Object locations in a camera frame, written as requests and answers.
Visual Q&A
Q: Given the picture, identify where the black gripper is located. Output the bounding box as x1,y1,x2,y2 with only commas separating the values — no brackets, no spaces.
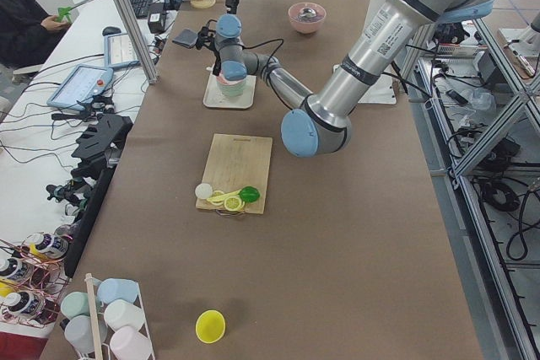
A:
195,19,221,75

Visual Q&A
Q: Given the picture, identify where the small pink bowl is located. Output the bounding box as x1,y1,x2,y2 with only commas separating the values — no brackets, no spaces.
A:
216,73,245,86

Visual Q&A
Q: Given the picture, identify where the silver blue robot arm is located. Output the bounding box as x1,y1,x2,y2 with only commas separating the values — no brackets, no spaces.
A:
196,0,494,158

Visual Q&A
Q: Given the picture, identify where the green bowl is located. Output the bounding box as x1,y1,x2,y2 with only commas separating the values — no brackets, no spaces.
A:
217,80,246,98

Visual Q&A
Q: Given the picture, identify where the large pink ice bowl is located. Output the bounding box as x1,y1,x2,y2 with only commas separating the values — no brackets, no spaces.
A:
288,2,327,34

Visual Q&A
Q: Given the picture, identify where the grey folded cloth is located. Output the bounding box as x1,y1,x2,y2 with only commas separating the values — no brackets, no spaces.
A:
172,29,198,49

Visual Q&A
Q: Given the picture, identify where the white rabbit tray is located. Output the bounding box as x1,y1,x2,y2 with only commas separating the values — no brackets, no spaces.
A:
202,73,257,110

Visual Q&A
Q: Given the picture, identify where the wooden cutting board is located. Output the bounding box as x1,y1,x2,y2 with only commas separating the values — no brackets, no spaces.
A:
202,133,273,214

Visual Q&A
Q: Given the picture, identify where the blue teach pendant tablet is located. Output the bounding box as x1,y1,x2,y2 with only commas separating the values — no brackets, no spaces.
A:
46,64,114,110

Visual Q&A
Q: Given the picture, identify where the white onion piece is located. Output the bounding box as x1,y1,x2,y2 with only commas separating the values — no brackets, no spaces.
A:
195,183,213,200

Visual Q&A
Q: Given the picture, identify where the lemon slice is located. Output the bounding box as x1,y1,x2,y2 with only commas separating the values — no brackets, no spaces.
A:
223,195,245,212
210,190,224,207

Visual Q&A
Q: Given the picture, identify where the yellow lemongrass stick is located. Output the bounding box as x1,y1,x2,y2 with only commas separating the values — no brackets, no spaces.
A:
206,190,240,203

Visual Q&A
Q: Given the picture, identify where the green lime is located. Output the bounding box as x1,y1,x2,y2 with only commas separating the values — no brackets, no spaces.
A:
238,185,261,203

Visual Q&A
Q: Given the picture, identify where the seated person in black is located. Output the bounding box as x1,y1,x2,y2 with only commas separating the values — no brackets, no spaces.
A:
1,0,70,69

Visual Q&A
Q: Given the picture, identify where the pale blue cup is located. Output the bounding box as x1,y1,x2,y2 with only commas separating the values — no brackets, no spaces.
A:
97,278,138,304

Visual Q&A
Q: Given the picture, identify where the white cup rack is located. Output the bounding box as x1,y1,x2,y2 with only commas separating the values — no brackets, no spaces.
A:
61,273,156,359

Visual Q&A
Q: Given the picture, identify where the yellow plastic cup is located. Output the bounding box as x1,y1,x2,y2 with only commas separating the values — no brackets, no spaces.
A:
195,309,226,344

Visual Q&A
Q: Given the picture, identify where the white cup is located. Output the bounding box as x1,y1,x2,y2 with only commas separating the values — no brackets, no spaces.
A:
104,299,145,331

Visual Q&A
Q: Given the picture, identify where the mint green cup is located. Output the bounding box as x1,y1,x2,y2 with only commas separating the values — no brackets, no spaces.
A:
60,292,89,319

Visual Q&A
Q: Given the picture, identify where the pink cup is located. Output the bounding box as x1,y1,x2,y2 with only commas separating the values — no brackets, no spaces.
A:
110,325,152,360

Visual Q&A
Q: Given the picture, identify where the grey cup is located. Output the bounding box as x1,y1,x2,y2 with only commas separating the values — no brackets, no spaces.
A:
64,315,94,353

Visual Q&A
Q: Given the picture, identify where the aluminium frame post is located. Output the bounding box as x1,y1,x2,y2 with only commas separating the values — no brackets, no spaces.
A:
113,0,158,84

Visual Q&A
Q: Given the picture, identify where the copper wire bottle basket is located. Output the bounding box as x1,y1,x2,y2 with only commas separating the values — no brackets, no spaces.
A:
1,233,69,328

